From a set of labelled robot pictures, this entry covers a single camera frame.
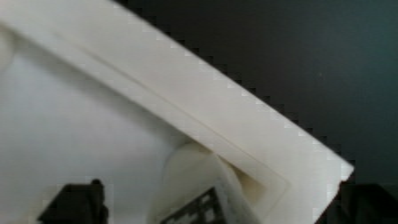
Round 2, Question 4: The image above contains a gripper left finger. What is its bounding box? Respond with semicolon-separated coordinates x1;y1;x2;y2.
37;179;108;224

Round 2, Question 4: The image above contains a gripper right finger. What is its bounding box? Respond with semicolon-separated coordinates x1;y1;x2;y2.
317;182;398;224

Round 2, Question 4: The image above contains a white square tabletop tray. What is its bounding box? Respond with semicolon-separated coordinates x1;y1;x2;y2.
0;0;353;224

